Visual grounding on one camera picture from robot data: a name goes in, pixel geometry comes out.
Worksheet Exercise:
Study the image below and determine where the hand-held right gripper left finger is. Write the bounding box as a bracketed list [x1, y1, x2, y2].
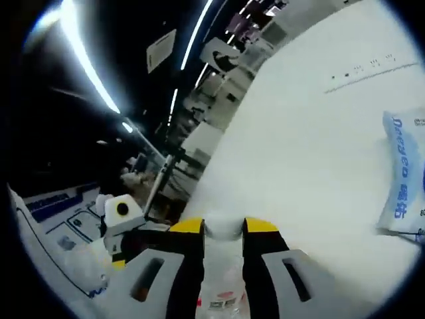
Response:
[108, 217, 205, 319]

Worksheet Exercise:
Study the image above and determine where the white printed carton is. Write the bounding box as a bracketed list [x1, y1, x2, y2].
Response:
[8, 184, 108, 300]

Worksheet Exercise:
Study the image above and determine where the clear cotton bag item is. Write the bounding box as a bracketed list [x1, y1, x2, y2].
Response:
[195, 212, 266, 319]

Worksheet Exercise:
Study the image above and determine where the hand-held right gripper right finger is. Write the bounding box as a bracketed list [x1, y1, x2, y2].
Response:
[242, 217, 337, 319]

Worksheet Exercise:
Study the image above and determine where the ceiling air vent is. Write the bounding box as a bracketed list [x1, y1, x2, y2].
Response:
[145, 29, 177, 74]

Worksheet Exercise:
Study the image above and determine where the ceiling light strip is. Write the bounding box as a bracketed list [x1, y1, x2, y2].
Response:
[25, 0, 121, 114]
[181, 0, 214, 71]

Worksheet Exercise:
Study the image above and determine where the blue plastic packet item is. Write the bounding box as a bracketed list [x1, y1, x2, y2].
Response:
[377, 108, 425, 246]

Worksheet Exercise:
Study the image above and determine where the metal stand pole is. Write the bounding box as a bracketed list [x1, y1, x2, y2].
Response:
[142, 154, 176, 219]

